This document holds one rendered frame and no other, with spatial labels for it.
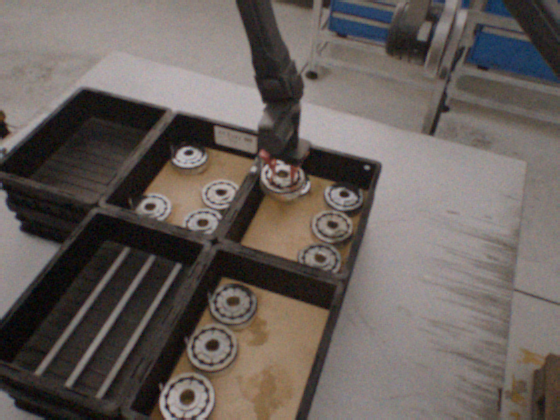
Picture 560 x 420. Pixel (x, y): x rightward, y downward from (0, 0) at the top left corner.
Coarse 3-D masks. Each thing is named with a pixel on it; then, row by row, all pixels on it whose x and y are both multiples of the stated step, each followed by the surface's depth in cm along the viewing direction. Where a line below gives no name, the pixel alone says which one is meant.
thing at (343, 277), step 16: (368, 160) 135; (256, 176) 129; (368, 192) 127; (240, 208) 121; (368, 208) 123; (224, 224) 118; (224, 240) 114; (272, 256) 112; (352, 256) 113; (320, 272) 110
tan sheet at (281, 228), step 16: (320, 192) 140; (272, 208) 135; (288, 208) 135; (304, 208) 136; (320, 208) 136; (256, 224) 131; (272, 224) 131; (288, 224) 132; (304, 224) 132; (256, 240) 128; (272, 240) 128; (288, 240) 128; (304, 240) 128; (352, 240) 129; (288, 256) 125
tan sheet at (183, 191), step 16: (224, 160) 147; (240, 160) 147; (160, 176) 141; (176, 176) 142; (192, 176) 142; (208, 176) 142; (224, 176) 143; (240, 176) 143; (160, 192) 137; (176, 192) 138; (192, 192) 138; (176, 208) 134; (192, 208) 134; (176, 224) 130
